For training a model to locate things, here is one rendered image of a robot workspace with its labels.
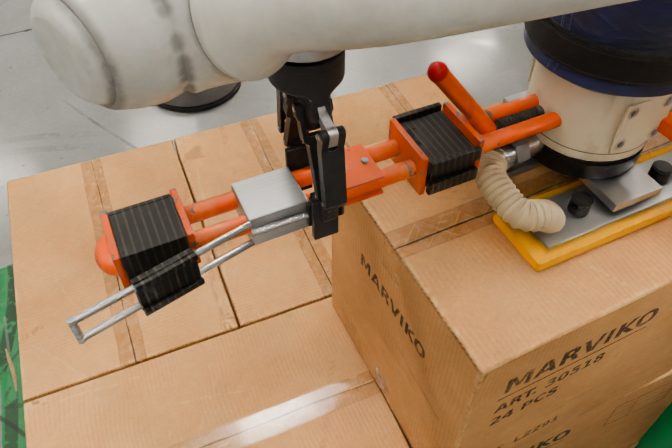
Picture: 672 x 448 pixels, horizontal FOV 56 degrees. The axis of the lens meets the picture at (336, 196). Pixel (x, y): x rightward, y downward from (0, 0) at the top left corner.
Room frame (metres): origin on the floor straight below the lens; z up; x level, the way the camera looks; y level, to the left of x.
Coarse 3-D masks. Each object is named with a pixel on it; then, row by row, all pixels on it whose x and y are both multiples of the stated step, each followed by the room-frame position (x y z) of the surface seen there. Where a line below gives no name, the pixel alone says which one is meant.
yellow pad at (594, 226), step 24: (648, 168) 0.65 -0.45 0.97; (552, 192) 0.60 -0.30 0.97; (576, 192) 0.57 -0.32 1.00; (576, 216) 0.55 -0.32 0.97; (600, 216) 0.55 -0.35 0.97; (624, 216) 0.55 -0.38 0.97; (648, 216) 0.56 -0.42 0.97; (528, 240) 0.52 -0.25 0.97; (552, 240) 0.51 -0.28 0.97; (576, 240) 0.52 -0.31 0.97; (600, 240) 0.52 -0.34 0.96; (552, 264) 0.49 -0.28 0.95
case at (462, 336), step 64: (384, 192) 0.63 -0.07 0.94; (448, 192) 0.63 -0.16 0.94; (384, 256) 0.54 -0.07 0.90; (448, 256) 0.51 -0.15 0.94; (512, 256) 0.51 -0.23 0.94; (576, 256) 0.51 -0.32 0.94; (640, 256) 0.51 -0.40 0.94; (384, 320) 0.53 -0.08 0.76; (448, 320) 0.41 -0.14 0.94; (512, 320) 0.41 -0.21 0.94; (576, 320) 0.41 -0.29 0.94; (640, 320) 0.46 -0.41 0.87; (384, 384) 0.51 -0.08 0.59; (448, 384) 0.38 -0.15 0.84; (512, 384) 0.37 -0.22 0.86; (576, 384) 0.43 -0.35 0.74; (640, 384) 0.52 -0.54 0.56
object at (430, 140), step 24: (408, 120) 0.61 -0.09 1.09; (432, 120) 0.61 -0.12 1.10; (456, 120) 0.60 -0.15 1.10; (408, 144) 0.55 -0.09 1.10; (432, 144) 0.56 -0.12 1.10; (456, 144) 0.56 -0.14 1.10; (480, 144) 0.55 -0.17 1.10; (432, 168) 0.52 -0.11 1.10; (456, 168) 0.54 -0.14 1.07; (432, 192) 0.52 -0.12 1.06
